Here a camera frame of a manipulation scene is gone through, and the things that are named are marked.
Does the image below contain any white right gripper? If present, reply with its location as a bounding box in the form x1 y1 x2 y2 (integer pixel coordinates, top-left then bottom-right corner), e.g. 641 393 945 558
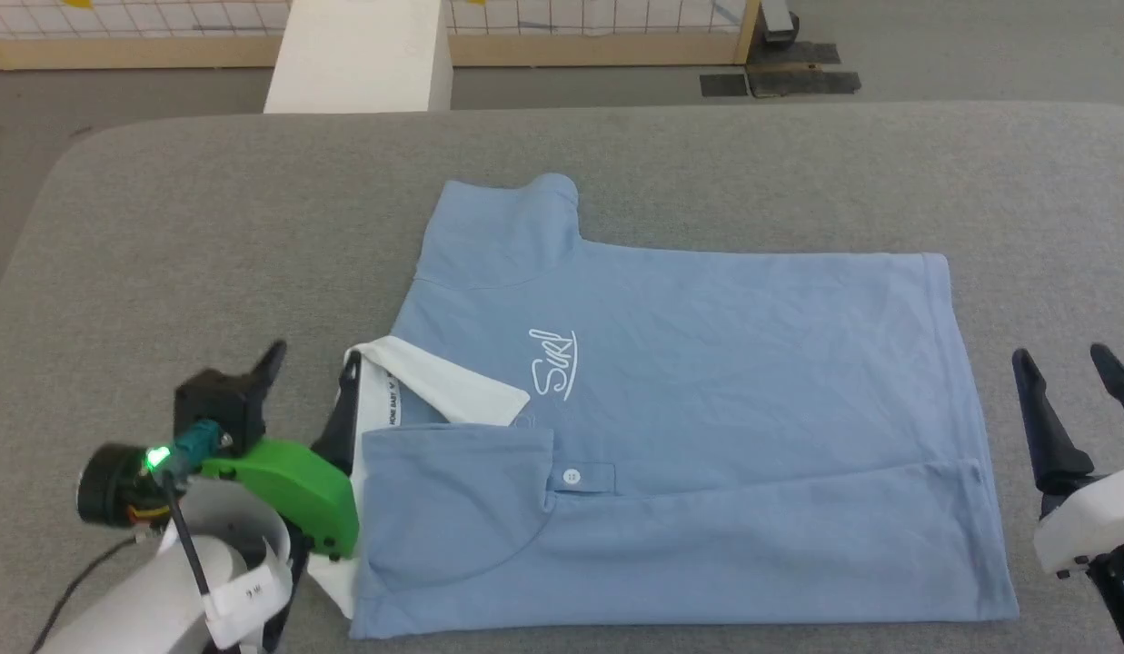
1010 342 1124 579

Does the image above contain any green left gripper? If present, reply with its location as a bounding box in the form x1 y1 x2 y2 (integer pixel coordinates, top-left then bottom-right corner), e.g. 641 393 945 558
75 340 363 559

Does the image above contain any light blue polo shirt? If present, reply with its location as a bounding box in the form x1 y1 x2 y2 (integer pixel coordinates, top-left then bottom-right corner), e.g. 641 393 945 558
305 173 1022 643

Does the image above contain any grey fabric sofa seat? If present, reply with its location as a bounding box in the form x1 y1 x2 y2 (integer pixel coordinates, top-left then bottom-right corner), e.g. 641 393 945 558
0 100 1124 654

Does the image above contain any white rectangular box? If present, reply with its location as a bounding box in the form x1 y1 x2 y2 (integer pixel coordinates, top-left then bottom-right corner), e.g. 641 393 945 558
264 0 454 114

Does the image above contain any lemon print partition screen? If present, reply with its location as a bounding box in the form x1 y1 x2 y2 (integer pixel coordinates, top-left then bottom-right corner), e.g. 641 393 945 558
0 0 763 72

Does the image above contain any long black floor tape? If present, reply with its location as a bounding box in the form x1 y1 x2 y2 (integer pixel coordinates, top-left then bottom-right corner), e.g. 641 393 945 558
700 70 863 99

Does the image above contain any short black floor tape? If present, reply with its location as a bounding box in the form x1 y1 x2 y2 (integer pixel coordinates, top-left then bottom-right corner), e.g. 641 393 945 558
748 41 843 67

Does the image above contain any grey metal stand foot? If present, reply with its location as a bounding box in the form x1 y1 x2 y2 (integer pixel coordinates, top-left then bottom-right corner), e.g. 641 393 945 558
758 0 802 49

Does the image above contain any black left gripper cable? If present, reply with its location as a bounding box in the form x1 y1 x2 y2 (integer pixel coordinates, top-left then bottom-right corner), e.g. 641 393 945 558
160 419 228 599

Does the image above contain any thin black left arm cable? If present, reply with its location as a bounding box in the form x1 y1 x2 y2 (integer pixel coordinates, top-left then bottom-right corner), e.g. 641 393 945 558
29 534 141 654

